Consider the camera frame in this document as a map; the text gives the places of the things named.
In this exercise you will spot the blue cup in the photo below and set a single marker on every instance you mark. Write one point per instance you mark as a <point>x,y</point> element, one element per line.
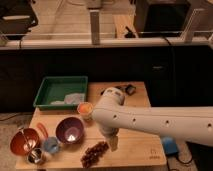
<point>51,145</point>

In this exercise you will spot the small steel cup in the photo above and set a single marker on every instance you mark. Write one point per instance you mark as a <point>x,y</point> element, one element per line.
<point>36,156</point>

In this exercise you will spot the dark red grape bunch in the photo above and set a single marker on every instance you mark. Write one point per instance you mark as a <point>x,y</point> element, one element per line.
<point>92,154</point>

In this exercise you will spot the blue object on floor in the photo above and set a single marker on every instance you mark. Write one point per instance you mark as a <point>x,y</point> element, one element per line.
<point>169,146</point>

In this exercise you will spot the red-brown bowl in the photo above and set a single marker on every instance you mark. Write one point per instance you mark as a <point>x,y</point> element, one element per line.
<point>24,141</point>

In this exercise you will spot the clear plastic bag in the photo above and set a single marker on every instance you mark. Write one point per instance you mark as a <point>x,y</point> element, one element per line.
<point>70,99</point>

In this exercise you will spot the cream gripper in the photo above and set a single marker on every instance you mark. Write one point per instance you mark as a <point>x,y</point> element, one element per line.
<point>113,143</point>

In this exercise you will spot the black chair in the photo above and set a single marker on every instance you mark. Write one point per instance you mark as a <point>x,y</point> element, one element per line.
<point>17,16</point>

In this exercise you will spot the metal frame post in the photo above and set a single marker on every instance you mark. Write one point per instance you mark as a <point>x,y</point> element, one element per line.
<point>95,27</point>

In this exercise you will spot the black monitor box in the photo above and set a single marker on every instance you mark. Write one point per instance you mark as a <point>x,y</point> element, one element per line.
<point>160,15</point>

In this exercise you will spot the wooden table board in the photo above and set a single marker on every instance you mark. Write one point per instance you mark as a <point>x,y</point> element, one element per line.
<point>136,150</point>

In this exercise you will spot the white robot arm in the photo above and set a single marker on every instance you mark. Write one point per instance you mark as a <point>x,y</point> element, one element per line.
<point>191,124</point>

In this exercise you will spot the cup with orange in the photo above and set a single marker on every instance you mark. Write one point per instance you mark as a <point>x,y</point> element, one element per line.
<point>85,110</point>

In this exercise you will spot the black handled brush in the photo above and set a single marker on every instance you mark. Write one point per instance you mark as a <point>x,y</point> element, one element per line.
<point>128,89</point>

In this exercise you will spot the purple bowl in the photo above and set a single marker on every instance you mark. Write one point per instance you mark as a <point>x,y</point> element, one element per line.
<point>70,130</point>

